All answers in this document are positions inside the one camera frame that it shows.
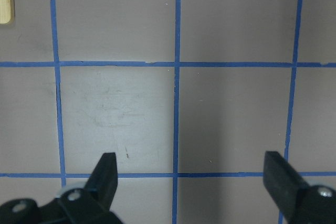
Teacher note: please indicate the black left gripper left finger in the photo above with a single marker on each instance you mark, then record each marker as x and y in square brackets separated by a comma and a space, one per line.
[103, 181]

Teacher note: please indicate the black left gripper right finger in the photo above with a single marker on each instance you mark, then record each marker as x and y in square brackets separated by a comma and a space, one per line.
[283, 183]

